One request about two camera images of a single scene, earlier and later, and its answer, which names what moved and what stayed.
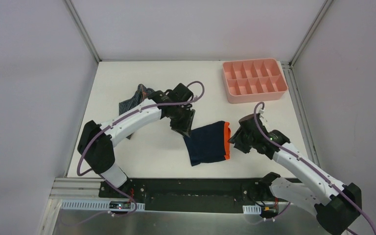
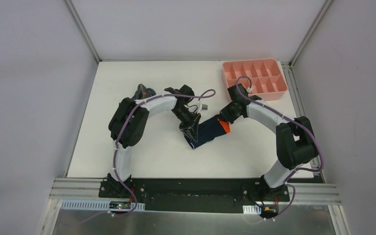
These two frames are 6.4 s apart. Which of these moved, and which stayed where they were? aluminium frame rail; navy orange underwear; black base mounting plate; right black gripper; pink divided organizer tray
Moved: right black gripper; navy orange underwear
Stayed: aluminium frame rail; pink divided organizer tray; black base mounting plate
